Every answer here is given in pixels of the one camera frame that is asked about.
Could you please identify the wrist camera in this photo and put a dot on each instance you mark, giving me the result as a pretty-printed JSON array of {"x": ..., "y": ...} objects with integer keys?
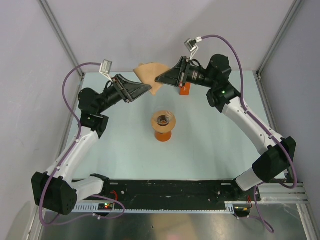
[
  {"x": 192, "y": 46},
  {"x": 105, "y": 69}
]

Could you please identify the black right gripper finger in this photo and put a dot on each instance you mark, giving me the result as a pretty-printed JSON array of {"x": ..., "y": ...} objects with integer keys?
[
  {"x": 180, "y": 66},
  {"x": 168, "y": 78}
]

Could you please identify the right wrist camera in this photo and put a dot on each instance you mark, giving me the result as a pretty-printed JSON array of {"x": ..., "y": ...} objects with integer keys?
[{"x": 192, "y": 46}]

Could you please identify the clear glass dripper cone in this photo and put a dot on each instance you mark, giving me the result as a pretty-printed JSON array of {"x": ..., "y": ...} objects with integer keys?
[{"x": 163, "y": 117}]

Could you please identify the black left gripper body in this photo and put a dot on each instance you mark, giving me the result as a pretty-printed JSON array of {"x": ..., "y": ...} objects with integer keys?
[{"x": 120, "y": 87}]

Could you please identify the orange glass carafe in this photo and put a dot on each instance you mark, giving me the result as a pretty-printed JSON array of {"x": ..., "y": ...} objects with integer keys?
[{"x": 163, "y": 137}]

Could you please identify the orange coffee filter box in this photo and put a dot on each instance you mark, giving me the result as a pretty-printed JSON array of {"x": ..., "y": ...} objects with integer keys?
[{"x": 185, "y": 90}]

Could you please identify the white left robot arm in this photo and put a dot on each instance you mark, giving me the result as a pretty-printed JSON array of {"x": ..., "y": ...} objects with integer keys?
[{"x": 55, "y": 189}]

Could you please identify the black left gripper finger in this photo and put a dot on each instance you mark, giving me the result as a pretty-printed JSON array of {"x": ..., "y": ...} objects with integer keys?
[
  {"x": 121, "y": 81},
  {"x": 134, "y": 90}
]

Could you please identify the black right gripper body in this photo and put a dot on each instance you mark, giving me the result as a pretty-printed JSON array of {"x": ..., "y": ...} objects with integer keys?
[{"x": 184, "y": 77}]

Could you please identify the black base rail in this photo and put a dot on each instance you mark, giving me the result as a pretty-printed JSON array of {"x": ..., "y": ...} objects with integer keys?
[{"x": 176, "y": 195}]

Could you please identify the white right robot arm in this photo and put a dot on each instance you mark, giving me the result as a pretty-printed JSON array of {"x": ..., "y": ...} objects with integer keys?
[{"x": 276, "y": 152}]

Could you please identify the brown paper coffee filter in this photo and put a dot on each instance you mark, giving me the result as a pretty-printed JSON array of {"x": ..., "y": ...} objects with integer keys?
[{"x": 148, "y": 72}]

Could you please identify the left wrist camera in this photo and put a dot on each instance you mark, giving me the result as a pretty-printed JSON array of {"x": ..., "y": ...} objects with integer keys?
[{"x": 105, "y": 69}]

